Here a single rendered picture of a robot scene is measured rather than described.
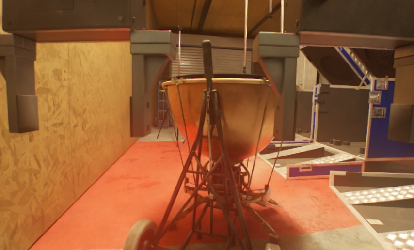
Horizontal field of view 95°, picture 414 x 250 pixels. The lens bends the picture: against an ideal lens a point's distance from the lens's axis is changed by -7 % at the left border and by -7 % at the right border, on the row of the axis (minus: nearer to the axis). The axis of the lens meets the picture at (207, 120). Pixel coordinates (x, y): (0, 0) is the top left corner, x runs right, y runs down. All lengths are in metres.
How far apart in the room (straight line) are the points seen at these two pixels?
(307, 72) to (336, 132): 2.25
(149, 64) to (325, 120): 3.01
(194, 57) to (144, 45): 7.48
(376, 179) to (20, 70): 2.17
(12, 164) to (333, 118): 3.19
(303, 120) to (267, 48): 3.92
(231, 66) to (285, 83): 7.66
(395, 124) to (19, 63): 0.41
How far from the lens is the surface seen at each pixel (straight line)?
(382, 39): 0.26
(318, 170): 2.16
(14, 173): 1.15
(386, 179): 2.19
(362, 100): 3.49
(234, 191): 0.78
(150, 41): 0.21
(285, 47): 0.21
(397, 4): 0.27
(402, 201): 1.89
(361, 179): 2.11
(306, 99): 4.12
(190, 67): 7.60
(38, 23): 0.26
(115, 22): 0.22
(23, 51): 0.29
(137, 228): 0.92
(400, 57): 0.30
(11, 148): 1.12
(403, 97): 0.29
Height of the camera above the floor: 0.69
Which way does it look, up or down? 5 degrees down
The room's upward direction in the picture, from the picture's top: 1 degrees clockwise
